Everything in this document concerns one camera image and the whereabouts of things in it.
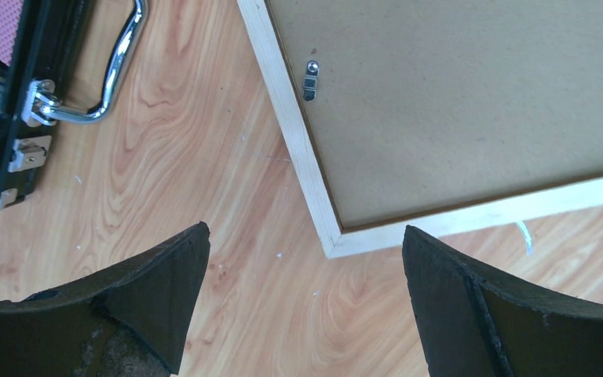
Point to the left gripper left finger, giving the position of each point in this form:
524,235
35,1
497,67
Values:
129,319

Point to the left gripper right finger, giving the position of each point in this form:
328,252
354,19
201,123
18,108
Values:
476,320

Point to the brown cardboard backing board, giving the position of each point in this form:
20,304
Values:
429,104

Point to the light wooden picture frame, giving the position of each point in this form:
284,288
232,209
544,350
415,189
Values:
338,242

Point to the black poker chip case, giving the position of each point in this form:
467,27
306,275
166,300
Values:
39,47

